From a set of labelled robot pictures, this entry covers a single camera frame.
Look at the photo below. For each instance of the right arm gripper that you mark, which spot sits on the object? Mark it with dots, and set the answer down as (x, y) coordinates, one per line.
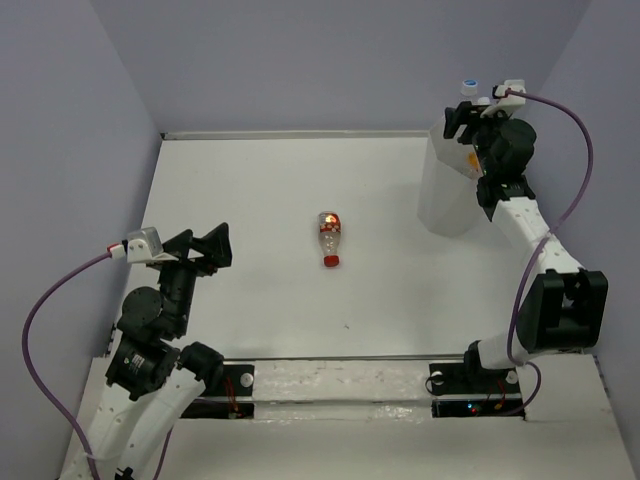
(464, 114)

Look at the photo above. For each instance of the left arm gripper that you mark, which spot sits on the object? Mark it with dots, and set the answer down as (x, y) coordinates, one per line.
(215, 244)

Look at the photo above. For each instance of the clear crushed plastic bottle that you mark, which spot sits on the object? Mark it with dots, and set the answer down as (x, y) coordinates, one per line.
(469, 90)

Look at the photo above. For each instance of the orange juice bottle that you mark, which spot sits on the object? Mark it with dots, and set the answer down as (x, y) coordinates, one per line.
(475, 169)

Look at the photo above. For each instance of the red cap small bottle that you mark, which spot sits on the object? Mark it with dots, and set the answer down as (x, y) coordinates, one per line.
(329, 235)

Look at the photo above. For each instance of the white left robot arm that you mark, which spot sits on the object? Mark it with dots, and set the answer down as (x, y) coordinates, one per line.
(149, 383)

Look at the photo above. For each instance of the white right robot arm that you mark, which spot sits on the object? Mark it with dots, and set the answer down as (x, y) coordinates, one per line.
(356, 247)

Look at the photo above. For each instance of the white plastic bin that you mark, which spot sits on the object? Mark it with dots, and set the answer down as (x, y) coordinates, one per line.
(447, 204)

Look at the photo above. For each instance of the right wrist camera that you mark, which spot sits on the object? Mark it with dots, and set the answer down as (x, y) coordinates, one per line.
(506, 99)

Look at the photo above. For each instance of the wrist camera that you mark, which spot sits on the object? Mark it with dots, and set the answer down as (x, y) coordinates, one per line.
(141, 246)
(506, 99)

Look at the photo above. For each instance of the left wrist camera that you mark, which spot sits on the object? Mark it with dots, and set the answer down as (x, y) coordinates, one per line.
(141, 246)

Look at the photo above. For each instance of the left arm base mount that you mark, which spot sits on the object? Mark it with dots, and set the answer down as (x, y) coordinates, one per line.
(230, 399)

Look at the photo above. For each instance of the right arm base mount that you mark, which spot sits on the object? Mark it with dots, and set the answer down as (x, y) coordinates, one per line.
(457, 394)

